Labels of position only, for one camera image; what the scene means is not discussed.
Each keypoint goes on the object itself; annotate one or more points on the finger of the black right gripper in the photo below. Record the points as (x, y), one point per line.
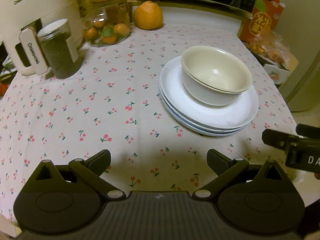
(308, 131)
(280, 140)

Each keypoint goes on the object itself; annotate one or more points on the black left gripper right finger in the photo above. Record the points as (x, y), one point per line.
(229, 173)

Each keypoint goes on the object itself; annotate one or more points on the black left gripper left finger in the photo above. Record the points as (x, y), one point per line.
(89, 171)

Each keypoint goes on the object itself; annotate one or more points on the blue patterned plate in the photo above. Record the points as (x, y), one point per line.
(210, 129)
(195, 127)

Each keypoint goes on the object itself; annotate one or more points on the large white bowl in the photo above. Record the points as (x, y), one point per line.
(205, 94)

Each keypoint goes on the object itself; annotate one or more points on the plain white plate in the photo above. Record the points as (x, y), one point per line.
(235, 115)

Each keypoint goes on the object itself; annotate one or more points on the small cream bowl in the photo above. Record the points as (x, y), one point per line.
(203, 55)
(230, 80)

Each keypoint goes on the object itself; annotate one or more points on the white printed carton box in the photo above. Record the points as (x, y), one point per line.
(278, 75)

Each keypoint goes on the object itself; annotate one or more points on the cherry print tablecloth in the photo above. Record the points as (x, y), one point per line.
(113, 103)

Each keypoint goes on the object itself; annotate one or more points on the plastic bag of fruit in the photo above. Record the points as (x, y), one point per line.
(270, 45)

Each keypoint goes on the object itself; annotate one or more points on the red gift box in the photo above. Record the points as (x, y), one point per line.
(266, 13)

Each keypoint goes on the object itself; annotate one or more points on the dark tea jar metal lid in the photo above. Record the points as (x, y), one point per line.
(57, 44)

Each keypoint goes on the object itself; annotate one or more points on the glass jar of kumquats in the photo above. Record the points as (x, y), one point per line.
(105, 23)

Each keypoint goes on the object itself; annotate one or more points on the orange citrus on table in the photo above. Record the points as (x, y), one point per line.
(148, 16)

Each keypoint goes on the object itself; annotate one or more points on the white Changhong air fryer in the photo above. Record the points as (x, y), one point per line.
(21, 20)

